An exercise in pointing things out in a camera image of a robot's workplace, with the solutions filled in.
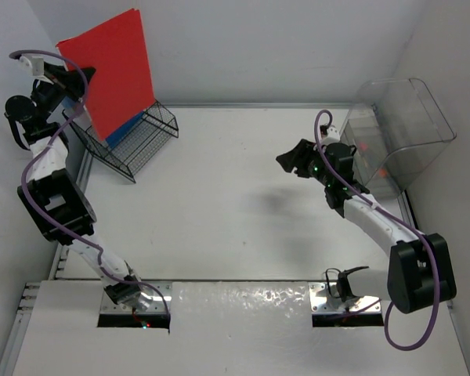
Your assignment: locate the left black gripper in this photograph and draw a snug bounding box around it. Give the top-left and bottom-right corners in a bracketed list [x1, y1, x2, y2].
[30, 63, 93, 123]

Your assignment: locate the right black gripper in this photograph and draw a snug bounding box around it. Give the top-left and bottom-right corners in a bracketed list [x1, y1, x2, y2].
[277, 139, 333, 187]

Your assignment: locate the blue folder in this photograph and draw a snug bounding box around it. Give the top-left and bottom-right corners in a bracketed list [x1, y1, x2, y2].
[60, 97, 146, 149]

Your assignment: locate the red notebook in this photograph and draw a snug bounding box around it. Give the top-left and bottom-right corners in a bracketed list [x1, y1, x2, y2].
[56, 9, 156, 140]

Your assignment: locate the black wire mesh basket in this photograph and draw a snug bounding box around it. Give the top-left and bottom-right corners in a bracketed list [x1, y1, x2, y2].
[70, 101, 179, 183]

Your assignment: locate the clear grey drawer organizer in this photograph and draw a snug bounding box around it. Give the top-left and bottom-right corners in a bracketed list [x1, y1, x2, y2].
[341, 78, 456, 201]

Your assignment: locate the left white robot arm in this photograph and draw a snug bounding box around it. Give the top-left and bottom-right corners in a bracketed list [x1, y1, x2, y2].
[5, 55, 151, 310]

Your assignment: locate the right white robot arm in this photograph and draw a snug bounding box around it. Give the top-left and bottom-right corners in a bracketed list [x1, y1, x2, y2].
[276, 139, 457, 313]

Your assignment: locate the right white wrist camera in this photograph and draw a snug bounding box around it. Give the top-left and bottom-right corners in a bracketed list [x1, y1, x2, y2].
[320, 125, 341, 145]

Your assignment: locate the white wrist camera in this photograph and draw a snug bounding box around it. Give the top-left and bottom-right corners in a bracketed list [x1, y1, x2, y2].
[320, 125, 341, 145]
[18, 54, 45, 79]

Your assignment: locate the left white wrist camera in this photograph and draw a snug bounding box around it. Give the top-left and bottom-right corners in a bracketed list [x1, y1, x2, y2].
[18, 54, 45, 79]

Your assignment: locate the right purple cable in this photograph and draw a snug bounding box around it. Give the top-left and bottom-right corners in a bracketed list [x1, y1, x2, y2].
[313, 109, 442, 350]

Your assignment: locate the purple cable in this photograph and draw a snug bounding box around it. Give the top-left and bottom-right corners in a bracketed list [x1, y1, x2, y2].
[8, 49, 172, 318]
[313, 109, 442, 350]

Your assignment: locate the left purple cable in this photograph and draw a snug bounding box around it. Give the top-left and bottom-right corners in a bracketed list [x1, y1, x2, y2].
[8, 49, 172, 318]

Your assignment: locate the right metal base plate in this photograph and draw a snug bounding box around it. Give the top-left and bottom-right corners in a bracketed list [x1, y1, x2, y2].
[309, 281, 383, 314]

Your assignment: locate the metal base plate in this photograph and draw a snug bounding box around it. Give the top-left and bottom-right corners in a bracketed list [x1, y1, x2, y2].
[309, 281, 383, 314]
[99, 281, 172, 314]

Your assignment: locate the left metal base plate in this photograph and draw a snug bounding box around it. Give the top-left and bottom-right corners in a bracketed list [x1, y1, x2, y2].
[99, 281, 172, 314]

